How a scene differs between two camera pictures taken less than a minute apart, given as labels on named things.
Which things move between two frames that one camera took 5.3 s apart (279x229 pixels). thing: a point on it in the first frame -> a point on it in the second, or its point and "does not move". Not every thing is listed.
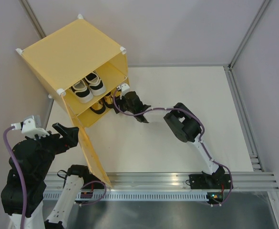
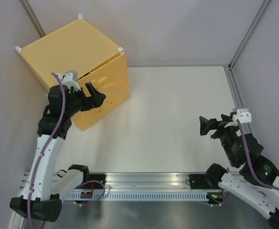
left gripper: (69, 138) -> (97, 98)
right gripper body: (123, 106) -> (227, 134)
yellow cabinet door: (97, 168) -> (110, 78)
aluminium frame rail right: (256, 163) does not move
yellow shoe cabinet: (81, 63) does not move
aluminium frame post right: (248, 33) does not move
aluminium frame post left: (38, 29) does not move
